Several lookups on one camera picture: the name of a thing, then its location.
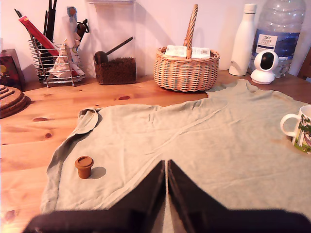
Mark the brown coffee capsule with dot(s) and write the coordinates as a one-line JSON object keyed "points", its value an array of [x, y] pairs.
{"points": [[84, 167]]}

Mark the ground coffee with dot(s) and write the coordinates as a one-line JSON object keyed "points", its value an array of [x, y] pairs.
{"points": [[116, 71]]}

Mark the dark coffee scoop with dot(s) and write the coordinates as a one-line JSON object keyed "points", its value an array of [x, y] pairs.
{"points": [[100, 57]]}

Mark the pale green cloth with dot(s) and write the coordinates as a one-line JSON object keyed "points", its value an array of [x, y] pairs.
{"points": [[194, 126]]}

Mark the illustrated ceramic mug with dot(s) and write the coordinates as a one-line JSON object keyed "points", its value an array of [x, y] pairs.
{"points": [[302, 131]]}

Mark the white card box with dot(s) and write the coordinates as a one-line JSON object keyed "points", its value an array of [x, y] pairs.
{"points": [[176, 51], [200, 52]]}

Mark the crumpled white paper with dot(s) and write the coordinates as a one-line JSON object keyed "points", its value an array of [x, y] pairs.
{"points": [[62, 63]]}

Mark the white metal bottle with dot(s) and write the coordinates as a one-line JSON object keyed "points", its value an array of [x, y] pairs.
{"points": [[243, 43]]}

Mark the cork trivet stack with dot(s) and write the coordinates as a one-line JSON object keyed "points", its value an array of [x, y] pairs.
{"points": [[11, 102]]}

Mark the clear storage container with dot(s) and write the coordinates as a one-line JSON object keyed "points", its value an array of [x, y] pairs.
{"points": [[114, 24]]}

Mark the brown wooden corkscrew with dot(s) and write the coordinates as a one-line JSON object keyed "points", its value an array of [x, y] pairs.
{"points": [[81, 29]]}

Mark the dark floral tissue box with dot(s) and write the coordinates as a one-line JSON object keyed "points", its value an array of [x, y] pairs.
{"points": [[9, 70]]}

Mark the tall white blue-topped packet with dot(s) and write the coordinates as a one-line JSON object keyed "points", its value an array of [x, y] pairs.
{"points": [[71, 14]]}

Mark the red packet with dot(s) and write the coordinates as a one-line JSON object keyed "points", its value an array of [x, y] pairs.
{"points": [[36, 34]]}

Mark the large clear water bottle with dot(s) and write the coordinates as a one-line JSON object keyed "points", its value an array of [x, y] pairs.
{"points": [[279, 21]]}

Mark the small white round camera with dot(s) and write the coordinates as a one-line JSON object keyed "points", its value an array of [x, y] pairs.
{"points": [[263, 72]]}

